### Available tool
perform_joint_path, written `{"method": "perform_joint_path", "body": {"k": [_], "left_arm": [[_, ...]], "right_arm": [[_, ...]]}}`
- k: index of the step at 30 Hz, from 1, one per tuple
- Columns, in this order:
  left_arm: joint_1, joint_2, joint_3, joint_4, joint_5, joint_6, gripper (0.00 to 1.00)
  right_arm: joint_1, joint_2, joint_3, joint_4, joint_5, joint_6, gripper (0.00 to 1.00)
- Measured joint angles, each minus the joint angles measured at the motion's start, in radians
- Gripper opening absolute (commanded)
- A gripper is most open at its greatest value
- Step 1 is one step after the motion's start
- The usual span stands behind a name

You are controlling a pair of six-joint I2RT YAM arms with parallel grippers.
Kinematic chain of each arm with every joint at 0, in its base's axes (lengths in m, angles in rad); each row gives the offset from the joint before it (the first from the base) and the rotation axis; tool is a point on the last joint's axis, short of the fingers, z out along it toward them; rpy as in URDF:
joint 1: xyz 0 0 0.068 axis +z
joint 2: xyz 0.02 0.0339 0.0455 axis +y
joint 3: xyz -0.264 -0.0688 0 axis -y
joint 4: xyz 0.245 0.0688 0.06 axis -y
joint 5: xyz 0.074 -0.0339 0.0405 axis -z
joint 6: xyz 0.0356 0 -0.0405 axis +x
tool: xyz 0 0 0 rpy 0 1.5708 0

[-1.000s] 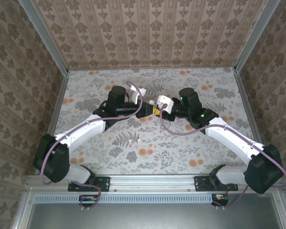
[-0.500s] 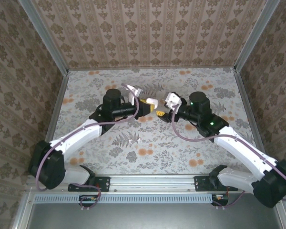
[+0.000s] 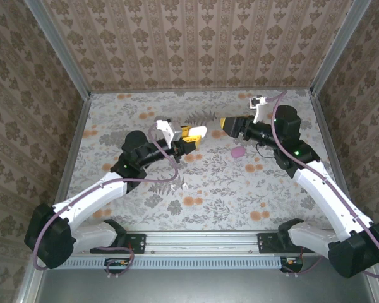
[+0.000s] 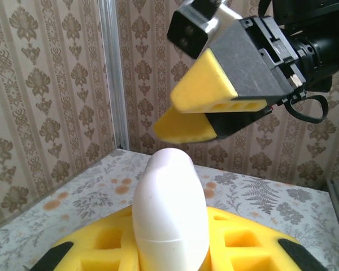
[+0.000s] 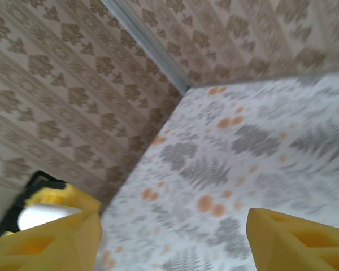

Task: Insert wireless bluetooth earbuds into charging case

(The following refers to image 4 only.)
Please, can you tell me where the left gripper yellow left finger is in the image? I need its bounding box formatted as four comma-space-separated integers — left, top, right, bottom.
30, 207, 141, 271

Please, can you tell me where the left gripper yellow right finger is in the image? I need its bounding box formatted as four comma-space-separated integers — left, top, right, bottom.
202, 205, 329, 271

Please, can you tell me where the white earbud charging case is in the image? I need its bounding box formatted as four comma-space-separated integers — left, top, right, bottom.
132, 147, 210, 271

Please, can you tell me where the thin black cable loop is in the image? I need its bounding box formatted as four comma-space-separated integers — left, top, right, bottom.
284, 94, 329, 124

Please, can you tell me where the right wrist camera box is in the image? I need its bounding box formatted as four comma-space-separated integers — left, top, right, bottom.
166, 0, 244, 60

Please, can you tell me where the aluminium frame post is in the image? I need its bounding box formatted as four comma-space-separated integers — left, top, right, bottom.
98, 0, 130, 151

